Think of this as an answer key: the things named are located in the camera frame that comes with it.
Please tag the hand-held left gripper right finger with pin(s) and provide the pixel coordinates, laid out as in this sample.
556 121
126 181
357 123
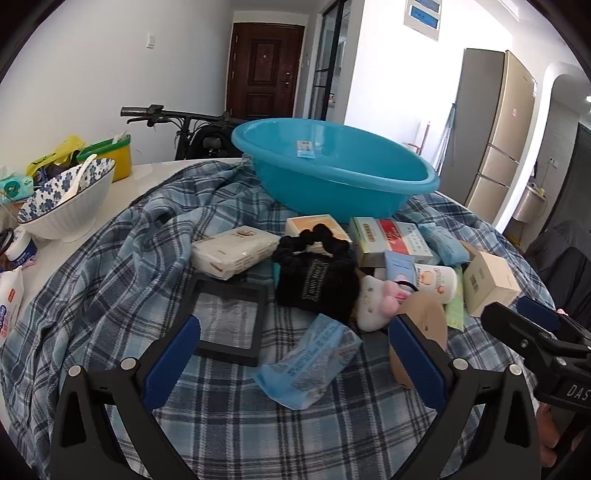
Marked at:
418 364

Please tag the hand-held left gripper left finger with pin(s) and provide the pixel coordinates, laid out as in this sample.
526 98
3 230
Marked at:
171 364

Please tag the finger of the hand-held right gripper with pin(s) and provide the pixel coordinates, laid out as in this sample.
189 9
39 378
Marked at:
512 325
538 311

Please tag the light blue printed pack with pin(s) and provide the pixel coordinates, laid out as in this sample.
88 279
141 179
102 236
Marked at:
309 364

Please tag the blue plastic basin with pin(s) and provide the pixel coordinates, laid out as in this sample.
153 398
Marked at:
341 180

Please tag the person's right hand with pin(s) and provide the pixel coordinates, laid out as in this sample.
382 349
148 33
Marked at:
549 434

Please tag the beige cardboard box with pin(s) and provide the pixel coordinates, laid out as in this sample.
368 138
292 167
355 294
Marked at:
491 281

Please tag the tan round toy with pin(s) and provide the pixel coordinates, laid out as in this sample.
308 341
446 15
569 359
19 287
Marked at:
427 314

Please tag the dark chair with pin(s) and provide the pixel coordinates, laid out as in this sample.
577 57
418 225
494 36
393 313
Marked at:
563 258

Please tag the green tube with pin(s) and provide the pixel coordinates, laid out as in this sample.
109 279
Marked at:
455 309

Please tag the pink white plush toy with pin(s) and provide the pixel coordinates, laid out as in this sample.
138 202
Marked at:
378 300

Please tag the white lotion bottle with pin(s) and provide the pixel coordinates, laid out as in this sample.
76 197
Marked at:
434 281

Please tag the small light blue box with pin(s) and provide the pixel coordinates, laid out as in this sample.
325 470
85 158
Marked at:
399 267

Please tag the light blue soft packet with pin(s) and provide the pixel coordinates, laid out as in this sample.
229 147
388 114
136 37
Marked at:
445 244

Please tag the white bin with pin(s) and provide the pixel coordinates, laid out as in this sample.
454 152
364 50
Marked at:
528 203

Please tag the blue plaid cloth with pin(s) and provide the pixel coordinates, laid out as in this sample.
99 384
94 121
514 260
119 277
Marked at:
138 258

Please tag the red white cigarette carton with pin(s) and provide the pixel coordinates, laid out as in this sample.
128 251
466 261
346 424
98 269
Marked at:
397 240

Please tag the black glove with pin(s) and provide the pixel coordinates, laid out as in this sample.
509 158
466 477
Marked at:
318 286

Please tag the white tissue pack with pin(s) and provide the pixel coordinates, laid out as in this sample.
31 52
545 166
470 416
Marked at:
235 251

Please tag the black scrunchie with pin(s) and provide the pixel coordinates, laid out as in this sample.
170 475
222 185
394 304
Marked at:
314 242

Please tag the white wet wipes pack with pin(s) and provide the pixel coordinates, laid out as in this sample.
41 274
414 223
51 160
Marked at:
10 304

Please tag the gold refrigerator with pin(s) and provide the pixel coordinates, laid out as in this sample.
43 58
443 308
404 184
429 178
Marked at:
498 138

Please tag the orange white box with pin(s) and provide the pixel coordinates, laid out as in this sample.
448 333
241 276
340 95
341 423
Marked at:
300 226

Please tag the blue patterned white bowl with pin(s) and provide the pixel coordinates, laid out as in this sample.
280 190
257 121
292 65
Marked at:
69 212

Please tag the white jar with blue label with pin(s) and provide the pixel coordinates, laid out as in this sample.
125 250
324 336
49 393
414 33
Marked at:
22 249

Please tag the metal pole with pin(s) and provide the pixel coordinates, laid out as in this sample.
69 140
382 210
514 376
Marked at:
425 143

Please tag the white spoon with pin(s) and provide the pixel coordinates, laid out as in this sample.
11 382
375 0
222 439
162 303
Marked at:
81 175

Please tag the yellow container with green lid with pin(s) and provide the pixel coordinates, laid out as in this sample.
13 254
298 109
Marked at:
115 157

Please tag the green tissue packet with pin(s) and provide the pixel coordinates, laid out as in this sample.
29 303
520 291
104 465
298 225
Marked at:
16 187

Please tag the yellow plastic bag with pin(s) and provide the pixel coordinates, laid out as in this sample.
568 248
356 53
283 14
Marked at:
55 154

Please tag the dark brown door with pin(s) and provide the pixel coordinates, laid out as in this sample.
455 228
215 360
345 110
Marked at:
263 69

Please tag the black framed glass door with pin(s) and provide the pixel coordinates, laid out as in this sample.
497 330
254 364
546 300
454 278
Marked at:
328 60

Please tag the black frame box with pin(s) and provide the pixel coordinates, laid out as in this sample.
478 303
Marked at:
249 295

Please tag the wall panel with blue windows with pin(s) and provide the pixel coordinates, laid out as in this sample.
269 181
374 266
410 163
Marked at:
422 18

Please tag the white wall switch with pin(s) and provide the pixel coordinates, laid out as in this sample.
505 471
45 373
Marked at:
151 40

